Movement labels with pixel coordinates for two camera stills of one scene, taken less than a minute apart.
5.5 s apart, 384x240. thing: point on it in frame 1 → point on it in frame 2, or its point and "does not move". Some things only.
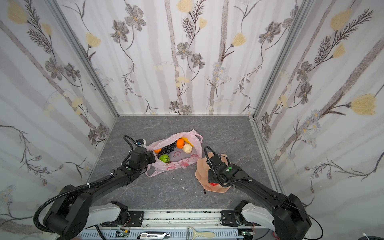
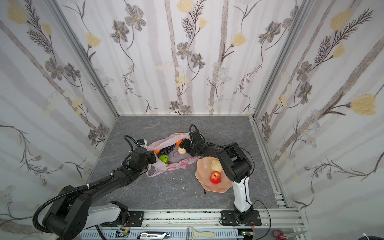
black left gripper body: x=148 y=156 does not move
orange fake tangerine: x=180 y=143 does not move
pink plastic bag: x=178 y=158 does not move
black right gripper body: x=213 y=162 → x=187 y=146
